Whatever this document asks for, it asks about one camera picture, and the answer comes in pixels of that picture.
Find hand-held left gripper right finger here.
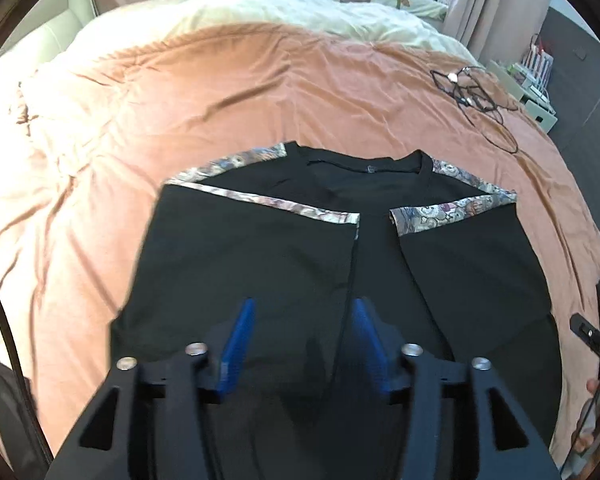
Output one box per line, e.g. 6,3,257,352
351,296,563,480

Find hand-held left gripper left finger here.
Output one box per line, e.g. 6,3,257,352
47,297,257,480

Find black T-shirt with patterned shoulders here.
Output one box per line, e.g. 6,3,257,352
109,141,563,480

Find person's right hand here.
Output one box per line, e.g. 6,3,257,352
575,379,600,467

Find white nightstand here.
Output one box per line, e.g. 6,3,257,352
485,60,558,133

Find folded black garment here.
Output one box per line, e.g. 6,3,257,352
0,352,46,480

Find striped bag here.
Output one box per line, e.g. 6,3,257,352
522,35,553,86

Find orange duvet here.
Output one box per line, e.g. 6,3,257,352
0,25,600,466

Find pink curtain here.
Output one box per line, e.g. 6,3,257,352
442,0,553,58

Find cream blanket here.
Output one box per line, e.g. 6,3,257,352
70,0,473,56

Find thick black cable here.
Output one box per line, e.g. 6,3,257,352
0,266,53,466

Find tangled black cables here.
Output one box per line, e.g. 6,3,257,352
430,65,521,153

